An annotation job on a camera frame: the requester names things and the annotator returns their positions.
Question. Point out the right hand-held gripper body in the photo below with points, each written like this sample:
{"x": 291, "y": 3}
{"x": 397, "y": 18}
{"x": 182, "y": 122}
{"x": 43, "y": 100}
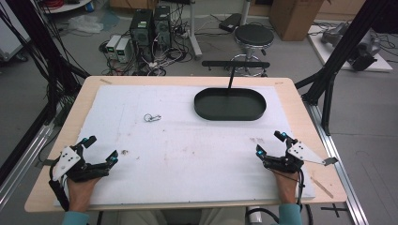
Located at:
{"x": 305, "y": 153}

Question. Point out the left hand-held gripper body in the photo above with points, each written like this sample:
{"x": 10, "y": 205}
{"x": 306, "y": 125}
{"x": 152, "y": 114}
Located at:
{"x": 66, "y": 161}

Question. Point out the black oval tray hanger stand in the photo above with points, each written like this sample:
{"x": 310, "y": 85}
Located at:
{"x": 230, "y": 104}

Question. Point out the person's left hand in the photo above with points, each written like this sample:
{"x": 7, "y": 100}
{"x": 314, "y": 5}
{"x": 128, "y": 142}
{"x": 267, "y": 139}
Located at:
{"x": 80, "y": 191}

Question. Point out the person's right hand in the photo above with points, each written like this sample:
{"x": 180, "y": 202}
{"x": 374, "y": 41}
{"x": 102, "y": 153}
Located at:
{"x": 286, "y": 186}

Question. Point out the thin wooden stick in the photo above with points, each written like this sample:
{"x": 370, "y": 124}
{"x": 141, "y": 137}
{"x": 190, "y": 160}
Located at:
{"x": 322, "y": 187}

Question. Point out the white foam mat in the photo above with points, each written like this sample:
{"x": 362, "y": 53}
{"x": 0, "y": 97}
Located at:
{"x": 187, "y": 150}

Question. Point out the white floor board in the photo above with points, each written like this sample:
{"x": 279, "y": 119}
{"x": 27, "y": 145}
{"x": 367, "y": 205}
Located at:
{"x": 322, "y": 51}

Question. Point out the white power supply unit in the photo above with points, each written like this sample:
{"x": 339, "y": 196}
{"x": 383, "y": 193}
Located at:
{"x": 112, "y": 45}
{"x": 123, "y": 50}

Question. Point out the black round stool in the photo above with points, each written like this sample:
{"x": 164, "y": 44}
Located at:
{"x": 254, "y": 36}

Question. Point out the white plastic bag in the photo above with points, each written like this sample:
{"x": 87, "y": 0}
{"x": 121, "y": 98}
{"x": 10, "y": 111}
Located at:
{"x": 85, "y": 24}

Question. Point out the grey robot device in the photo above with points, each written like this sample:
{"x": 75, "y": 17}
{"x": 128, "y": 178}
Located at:
{"x": 364, "y": 51}

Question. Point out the brown cardboard box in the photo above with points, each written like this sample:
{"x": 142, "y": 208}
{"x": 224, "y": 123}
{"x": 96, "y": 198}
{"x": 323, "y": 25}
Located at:
{"x": 294, "y": 18}

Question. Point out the black computer tower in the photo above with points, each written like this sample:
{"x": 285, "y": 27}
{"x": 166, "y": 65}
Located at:
{"x": 142, "y": 34}
{"x": 162, "y": 26}

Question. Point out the flat black box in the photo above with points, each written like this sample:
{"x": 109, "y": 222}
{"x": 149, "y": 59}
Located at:
{"x": 230, "y": 22}

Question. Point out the white metal stand leg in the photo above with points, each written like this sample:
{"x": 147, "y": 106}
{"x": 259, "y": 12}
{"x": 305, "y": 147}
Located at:
{"x": 194, "y": 34}

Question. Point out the round white table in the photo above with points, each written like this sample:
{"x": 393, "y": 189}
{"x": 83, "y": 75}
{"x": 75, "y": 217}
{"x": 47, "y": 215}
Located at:
{"x": 67, "y": 5}

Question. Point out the aluminium rail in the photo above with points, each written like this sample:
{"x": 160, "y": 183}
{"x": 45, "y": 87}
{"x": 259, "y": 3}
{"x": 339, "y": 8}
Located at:
{"x": 22, "y": 165}
{"x": 341, "y": 175}

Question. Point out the black metal frame post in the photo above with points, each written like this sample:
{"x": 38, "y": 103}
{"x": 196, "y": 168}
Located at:
{"x": 344, "y": 50}
{"x": 47, "y": 47}

